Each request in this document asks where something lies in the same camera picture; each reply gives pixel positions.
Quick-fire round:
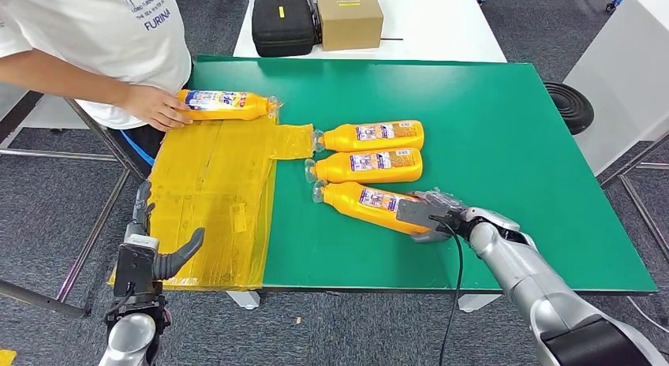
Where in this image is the person's right hand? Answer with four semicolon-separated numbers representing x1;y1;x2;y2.
122;84;194;133

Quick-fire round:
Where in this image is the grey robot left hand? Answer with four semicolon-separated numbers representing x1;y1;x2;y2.
125;179;206;282

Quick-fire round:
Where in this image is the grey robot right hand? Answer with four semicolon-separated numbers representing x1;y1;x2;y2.
407;188;469;245

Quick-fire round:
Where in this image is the orange detergent bottle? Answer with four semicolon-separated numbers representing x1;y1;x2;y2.
305;148;424;185
176;89;283;121
312;120;425;154
312;179;435;236

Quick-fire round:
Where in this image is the yellow plastic sheet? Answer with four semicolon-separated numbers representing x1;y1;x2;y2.
108;115;316;293

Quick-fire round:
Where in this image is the person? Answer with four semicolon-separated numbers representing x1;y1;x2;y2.
0;0;194;169

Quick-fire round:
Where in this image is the white table foot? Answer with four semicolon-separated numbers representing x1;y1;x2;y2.
458;294;498;313
227;290;261;309

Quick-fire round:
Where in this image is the black ribbed round stool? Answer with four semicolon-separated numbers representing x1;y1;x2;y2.
542;81;596;136

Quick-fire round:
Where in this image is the black hard case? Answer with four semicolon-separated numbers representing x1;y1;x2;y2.
251;0;319;58

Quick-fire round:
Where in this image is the brown cardboard box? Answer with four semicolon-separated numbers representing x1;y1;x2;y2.
316;0;385;52

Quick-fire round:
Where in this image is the white table with metal legs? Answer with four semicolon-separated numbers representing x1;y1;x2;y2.
563;0;669;260

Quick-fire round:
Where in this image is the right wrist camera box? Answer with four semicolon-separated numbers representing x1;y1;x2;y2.
396;199;453;231

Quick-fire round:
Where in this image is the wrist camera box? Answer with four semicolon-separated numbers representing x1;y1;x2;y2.
396;199;453;231
114;233;159;297

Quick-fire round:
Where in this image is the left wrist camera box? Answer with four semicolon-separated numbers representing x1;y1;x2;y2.
114;233;159;297

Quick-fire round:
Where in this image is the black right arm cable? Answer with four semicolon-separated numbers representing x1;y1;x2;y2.
429;215;465;366

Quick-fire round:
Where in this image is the white floor cable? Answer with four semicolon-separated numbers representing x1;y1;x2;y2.
626;297;669;334

